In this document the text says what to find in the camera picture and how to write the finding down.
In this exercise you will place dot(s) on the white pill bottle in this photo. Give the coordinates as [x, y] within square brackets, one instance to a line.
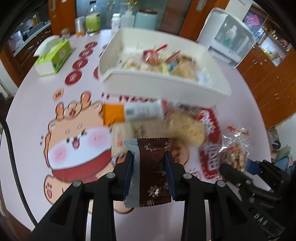
[115, 22]

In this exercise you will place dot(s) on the white squeeze wash bottle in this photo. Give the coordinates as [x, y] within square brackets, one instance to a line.
[127, 20]

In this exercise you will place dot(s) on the Mount Fuji bread packet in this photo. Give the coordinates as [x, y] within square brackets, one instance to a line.
[140, 66]

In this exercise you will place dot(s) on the light blue ceramic canister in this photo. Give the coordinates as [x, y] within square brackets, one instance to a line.
[146, 19]

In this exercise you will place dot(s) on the small glass jar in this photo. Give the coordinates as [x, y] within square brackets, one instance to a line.
[65, 33]

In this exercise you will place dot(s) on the clear caramel popcorn bag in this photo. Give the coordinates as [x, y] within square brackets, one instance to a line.
[235, 147]

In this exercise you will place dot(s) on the brown snowflake snack packet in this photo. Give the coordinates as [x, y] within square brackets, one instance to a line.
[149, 186]

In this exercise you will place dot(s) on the pink cartoon tablecloth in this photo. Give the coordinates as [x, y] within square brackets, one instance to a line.
[39, 106]

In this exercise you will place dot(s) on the orange end snack packet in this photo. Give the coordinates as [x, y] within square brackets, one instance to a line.
[132, 111]

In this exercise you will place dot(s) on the small orange snack packet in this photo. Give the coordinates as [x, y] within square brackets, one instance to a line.
[185, 67]

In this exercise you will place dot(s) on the clear peanut candy packet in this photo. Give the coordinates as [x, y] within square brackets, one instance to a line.
[183, 127]

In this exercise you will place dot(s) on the silver white snack bag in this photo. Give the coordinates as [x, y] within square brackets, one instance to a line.
[203, 78]

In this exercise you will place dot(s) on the green tissue box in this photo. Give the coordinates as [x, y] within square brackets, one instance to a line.
[51, 55]

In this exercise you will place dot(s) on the red white small packet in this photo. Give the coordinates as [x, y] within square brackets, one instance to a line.
[152, 56]

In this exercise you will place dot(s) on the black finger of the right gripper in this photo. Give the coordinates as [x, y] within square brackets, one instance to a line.
[237, 178]
[264, 169]

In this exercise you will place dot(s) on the white plastic tray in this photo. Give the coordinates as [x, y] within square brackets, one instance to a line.
[147, 63]

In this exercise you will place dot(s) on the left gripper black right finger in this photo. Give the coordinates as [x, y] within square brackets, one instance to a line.
[209, 209]

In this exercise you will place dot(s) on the green label glass bottle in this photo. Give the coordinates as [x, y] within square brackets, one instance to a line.
[93, 19]

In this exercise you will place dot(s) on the white rice cracker packet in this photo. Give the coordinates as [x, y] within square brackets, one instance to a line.
[136, 129]

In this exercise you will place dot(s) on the white countertop appliance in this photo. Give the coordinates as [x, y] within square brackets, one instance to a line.
[226, 37]

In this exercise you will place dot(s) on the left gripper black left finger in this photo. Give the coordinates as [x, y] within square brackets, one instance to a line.
[67, 218]

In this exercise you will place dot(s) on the silver orange can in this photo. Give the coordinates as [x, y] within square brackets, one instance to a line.
[80, 26]

